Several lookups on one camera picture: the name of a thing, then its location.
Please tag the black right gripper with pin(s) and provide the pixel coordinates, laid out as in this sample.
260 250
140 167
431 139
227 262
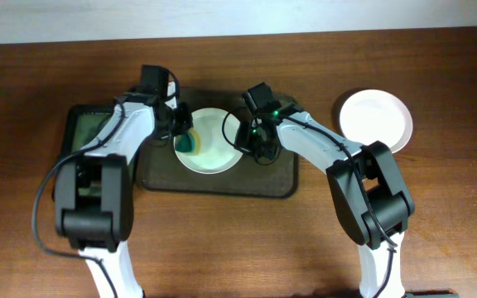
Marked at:
245 127

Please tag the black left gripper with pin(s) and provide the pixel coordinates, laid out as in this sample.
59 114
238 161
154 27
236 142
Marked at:
182 122

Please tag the yellow green sponge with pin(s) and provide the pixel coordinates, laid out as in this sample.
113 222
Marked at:
188 143

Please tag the cream plate with green stain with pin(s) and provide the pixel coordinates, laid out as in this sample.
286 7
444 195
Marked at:
211 153

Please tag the pink plate with green stain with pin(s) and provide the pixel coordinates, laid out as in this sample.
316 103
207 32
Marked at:
375 115

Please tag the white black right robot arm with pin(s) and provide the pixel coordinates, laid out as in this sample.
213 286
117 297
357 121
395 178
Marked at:
371 199

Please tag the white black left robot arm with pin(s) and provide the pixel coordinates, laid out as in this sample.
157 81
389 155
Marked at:
98 227

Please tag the dark brown serving tray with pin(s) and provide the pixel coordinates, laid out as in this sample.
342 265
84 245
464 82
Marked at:
158 168

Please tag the black water tray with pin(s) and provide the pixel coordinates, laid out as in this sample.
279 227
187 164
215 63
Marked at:
83 124

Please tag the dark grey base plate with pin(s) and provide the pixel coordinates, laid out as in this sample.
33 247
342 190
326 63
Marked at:
431 294

